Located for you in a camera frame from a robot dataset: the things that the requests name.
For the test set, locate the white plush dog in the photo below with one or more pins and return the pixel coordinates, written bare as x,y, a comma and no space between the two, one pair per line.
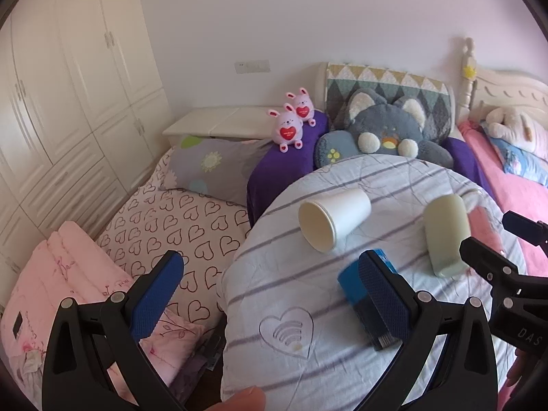
518,126

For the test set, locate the person's left hand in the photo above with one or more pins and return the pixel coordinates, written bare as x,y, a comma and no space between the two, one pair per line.
239,400

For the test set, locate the white paper cup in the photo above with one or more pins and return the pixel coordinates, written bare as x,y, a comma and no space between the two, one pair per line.
338,214

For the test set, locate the pink plastic cup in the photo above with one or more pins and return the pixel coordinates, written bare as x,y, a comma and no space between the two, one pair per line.
483,227

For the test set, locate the white bedside cabinet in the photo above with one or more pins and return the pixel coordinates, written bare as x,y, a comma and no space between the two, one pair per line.
218,122

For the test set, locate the white wardrobe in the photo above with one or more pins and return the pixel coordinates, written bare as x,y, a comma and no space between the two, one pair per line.
72,107

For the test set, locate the cream bed headboard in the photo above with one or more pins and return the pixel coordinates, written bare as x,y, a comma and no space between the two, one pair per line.
496,90

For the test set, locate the person's right hand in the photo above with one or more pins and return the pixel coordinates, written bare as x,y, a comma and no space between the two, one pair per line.
519,368

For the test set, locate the dark grey cloth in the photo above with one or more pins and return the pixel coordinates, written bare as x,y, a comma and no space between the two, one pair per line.
197,364

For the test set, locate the grey flower print pillow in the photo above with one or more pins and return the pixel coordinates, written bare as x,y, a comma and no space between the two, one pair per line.
214,167

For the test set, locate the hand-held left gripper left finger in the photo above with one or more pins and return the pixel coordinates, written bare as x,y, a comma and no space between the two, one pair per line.
156,293

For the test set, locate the pink bed sheet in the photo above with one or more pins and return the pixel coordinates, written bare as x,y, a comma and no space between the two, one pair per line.
505,197

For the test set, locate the purple blanket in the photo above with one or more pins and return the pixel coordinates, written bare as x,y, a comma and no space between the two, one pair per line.
278,167

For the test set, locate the small black tag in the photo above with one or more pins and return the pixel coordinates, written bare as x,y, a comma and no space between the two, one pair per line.
17,325

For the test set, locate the blue print pillow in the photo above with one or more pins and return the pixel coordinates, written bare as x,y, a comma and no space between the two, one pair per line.
520,160

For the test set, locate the pale green plastic cup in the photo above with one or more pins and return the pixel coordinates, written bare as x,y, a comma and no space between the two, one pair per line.
445,235

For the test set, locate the grey cat plush cushion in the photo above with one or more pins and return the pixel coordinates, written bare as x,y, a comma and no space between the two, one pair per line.
385,130

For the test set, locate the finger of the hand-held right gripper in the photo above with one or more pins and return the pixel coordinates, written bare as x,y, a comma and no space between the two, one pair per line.
488,263
526,227

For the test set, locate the white wall socket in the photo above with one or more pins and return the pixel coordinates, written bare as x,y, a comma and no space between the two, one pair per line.
252,66

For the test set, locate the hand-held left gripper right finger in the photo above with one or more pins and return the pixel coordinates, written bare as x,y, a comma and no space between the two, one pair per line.
381,299

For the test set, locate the diamond pattern headboard cover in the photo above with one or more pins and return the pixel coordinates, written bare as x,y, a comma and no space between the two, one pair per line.
385,78

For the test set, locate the heart print bed sheet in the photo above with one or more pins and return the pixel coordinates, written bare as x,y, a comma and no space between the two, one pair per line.
188,231

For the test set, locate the blue cup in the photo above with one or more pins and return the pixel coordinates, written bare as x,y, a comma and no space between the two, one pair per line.
353,282

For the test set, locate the pink bunny plush toy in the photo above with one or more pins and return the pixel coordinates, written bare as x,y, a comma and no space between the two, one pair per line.
287,130
304,109

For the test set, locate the pink folded quilt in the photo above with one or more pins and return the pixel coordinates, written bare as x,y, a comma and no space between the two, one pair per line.
64,274

